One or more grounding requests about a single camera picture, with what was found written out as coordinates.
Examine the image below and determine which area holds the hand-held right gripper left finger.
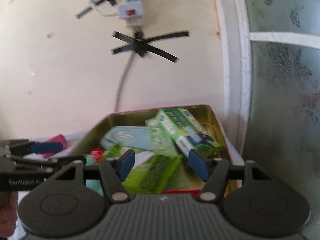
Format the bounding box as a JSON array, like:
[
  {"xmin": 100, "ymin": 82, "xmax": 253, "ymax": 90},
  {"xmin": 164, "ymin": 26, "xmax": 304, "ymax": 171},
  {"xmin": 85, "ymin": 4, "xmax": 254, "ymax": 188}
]
[{"xmin": 47, "ymin": 149, "xmax": 136, "ymax": 203}]

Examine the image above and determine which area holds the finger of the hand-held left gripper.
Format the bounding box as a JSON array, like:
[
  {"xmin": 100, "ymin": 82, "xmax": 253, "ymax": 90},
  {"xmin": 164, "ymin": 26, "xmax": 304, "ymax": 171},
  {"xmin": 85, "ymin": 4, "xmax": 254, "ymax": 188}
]
[
  {"xmin": 11, "ymin": 155, "xmax": 87, "ymax": 168},
  {"xmin": 10, "ymin": 139, "xmax": 63, "ymax": 156}
]

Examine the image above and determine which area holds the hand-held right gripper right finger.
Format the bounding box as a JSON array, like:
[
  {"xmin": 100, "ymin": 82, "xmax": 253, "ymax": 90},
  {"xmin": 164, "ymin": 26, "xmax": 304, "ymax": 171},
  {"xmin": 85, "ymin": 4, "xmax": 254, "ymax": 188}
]
[{"xmin": 188, "ymin": 149, "xmax": 272, "ymax": 202}]

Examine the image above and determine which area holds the magenta pouch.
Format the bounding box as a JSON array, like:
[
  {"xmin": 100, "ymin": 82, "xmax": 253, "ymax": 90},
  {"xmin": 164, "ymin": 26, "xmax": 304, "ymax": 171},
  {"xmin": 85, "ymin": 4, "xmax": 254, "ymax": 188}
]
[{"xmin": 41, "ymin": 134, "xmax": 68, "ymax": 158}]

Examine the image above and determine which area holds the teal plush toy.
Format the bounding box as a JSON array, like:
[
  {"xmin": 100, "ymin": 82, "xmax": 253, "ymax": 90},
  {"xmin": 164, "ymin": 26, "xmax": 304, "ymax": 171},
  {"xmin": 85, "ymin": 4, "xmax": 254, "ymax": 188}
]
[{"xmin": 84, "ymin": 149, "xmax": 104, "ymax": 197}]

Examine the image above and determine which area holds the teal zipper pouch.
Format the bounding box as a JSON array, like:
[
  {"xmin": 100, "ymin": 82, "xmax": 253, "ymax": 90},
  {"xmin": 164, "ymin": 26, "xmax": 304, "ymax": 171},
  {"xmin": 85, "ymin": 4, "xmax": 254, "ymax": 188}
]
[{"xmin": 100, "ymin": 126, "xmax": 156, "ymax": 152}]

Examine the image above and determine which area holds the green striped packet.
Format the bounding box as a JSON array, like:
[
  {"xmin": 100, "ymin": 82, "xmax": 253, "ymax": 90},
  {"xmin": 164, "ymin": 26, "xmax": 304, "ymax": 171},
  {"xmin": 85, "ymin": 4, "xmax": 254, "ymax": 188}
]
[{"xmin": 122, "ymin": 154, "xmax": 183, "ymax": 194}]

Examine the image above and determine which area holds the small red box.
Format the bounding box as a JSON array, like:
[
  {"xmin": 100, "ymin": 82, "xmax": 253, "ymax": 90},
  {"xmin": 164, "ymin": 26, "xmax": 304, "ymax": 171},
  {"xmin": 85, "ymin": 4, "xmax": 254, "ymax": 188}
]
[{"xmin": 162, "ymin": 189, "xmax": 202, "ymax": 197}]

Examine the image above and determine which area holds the pink tin box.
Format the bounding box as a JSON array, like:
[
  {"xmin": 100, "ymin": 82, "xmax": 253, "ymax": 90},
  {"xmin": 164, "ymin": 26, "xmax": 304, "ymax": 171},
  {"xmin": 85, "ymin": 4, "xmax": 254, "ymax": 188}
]
[{"xmin": 72, "ymin": 104, "xmax": 243, "ymax": 197}]

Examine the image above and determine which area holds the green printed carton box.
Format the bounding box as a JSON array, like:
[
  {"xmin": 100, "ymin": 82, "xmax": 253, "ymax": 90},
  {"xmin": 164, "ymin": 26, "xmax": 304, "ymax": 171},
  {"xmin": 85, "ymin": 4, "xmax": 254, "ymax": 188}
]
[{"xmin": 160, "ymin": 107, "xmax": 227, "ymax": 157}]

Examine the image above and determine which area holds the light green toothpaste box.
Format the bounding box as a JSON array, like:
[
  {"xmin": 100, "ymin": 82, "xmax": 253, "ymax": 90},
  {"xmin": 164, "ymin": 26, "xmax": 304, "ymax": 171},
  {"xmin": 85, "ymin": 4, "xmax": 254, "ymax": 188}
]
[{"xmin": 145, "ymin": 110, "xmax": 178, "ymax": 157}]

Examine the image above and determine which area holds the person's left forearm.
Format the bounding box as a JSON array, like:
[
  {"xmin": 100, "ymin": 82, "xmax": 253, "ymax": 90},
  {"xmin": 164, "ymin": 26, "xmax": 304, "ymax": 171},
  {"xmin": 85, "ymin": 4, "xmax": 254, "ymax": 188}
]
[{"xmin": 0, "ymin": 192, "xmax": 20, "ymax": 240}]

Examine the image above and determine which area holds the white framed frosted window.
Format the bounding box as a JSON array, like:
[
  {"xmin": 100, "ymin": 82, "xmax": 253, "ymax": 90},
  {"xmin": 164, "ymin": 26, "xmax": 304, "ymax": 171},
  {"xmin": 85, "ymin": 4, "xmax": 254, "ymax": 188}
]
[{"xmin": 209, "ymin": 0, "xmax": 320, "ymax": 230}]

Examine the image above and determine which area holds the black tape cross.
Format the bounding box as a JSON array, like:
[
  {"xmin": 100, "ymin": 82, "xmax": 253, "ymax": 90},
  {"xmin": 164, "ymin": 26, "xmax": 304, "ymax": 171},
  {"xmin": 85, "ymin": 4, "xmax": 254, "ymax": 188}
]
[
  {"xmin": 75, "ymin": 0, "xmax": 123, "ymax": 20},
  {"xmin": 111, "ymin": 29, "xmax": 190, "ymax": 65}
]

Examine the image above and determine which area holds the white power strip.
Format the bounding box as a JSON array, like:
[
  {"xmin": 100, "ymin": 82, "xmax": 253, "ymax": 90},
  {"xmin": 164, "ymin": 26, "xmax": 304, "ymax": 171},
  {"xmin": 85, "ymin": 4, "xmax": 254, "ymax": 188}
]
[{"xmin": 117, "ymin": 0, "xmax": 146, "ymax": 20}]

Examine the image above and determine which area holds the grey power cable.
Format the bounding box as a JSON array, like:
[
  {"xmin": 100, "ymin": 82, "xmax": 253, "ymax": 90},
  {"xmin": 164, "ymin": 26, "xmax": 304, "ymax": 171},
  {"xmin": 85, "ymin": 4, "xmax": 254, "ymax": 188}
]
[{"xmin": 113, "ymin": 52, "xmax": 137, "ymax": 113}]

